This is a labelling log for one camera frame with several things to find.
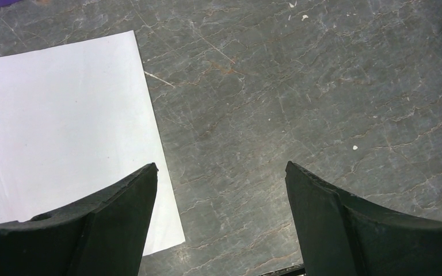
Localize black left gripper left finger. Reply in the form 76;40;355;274
0;163;158;275

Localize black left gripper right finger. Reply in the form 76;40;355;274
285;162;442;275

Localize white paper sheets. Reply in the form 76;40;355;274
0;31;185;255

